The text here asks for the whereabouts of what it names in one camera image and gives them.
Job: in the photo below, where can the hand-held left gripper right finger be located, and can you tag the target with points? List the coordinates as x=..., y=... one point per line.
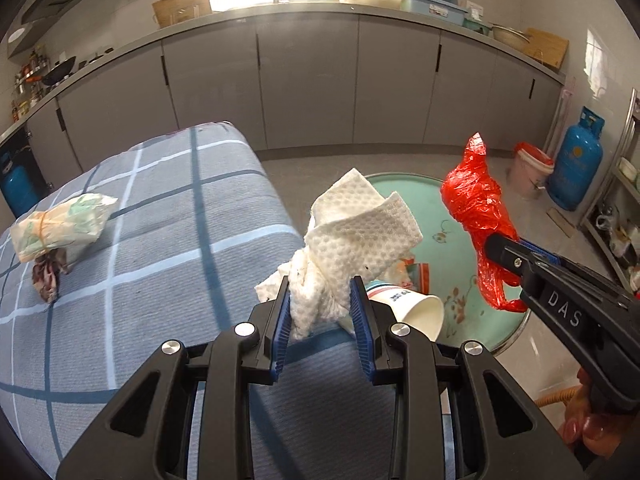
x=361, y=330

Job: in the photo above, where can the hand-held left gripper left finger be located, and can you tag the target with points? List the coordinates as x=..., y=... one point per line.
x=280, y=330

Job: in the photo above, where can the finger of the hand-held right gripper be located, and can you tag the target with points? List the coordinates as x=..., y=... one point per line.
x=542, y=258
x=510, y=260

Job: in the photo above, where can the striped paper cup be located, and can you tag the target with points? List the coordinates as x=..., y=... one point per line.
x=415, y=310

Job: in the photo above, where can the red plastic bag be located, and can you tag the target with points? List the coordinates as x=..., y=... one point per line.
x=475, y=195

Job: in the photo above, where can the white paper towel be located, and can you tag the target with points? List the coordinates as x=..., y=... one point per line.
x=350, y=240

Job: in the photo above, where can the green enamel basin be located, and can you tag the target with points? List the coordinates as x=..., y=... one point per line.
x=420, y=195

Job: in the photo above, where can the person's right hand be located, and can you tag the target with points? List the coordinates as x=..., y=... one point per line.
x=592, y=435

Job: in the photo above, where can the wooden board piece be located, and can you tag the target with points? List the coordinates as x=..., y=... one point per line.
x=560, y=221

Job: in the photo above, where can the orange white snack wrapper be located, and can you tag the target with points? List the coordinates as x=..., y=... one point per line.
x=420, y=275

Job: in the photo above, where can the red lid plastic bucket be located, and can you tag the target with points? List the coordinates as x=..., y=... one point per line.
x=527, y=175

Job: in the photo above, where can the light blue gas cylinder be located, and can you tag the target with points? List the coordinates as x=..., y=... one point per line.
x=575, y=170

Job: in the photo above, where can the metal storage rack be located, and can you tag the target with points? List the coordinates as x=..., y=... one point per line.
x=625, y=135

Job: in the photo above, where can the wooden cutting board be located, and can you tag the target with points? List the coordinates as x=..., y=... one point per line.
x=547, y=49

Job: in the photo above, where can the metal basin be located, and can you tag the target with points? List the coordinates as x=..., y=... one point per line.
x=510, y=36

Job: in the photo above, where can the small green container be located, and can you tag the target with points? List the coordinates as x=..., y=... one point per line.
x=476, y=26

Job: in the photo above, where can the dark floral wrapper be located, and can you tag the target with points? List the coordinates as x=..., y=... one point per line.
x=47, y=280

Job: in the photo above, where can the green white crumpled packet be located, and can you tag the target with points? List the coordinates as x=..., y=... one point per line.
x=65, y=225

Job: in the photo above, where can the grey kitchen counter cabinets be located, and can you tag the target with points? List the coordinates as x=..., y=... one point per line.
x=310, y=80

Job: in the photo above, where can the dark blue gas cylinder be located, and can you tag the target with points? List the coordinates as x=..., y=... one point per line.
x=20, y=185

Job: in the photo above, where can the gas stove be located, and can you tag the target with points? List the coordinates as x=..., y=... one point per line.
x=95, y=57

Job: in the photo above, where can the black wok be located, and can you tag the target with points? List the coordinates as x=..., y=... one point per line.
x=57, y=70

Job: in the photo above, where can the group of seasoning bottles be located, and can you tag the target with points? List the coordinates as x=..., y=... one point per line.
x=27, y=85

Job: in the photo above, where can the white wall pipe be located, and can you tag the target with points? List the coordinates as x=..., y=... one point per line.
x=557, y=120

